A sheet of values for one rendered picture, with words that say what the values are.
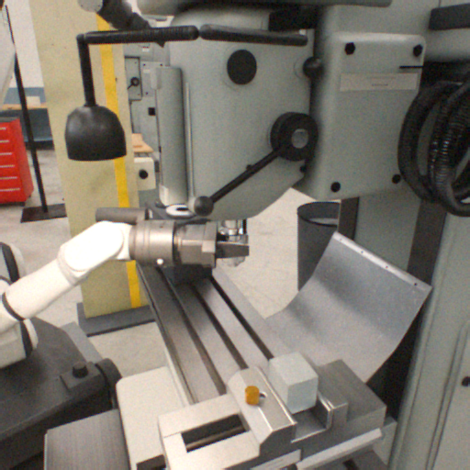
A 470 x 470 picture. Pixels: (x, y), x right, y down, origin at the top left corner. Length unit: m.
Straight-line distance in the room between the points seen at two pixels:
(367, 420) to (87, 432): 0.63
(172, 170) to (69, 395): 0.97
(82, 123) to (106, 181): 1.93
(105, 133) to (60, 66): 1.85
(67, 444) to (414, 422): 0.80
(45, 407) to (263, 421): 0.94
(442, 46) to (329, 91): 0.23
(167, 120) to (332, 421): 0.51
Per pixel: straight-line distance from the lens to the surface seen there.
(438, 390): 1.04
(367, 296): 0.96
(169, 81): 0.62
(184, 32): 0.42
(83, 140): 0.50
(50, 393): 1.47
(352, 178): 0.68
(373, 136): 0.69
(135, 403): 0.95
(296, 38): 0.51
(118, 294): 2.72
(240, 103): 0.57
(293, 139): 0.58
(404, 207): 0.89
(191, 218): 1.06
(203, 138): 0.58
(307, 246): 2.70
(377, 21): 0.68
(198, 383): 0.81
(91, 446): 1.02
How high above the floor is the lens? 1.55
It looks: 23 degrees down
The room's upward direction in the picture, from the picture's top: straight up
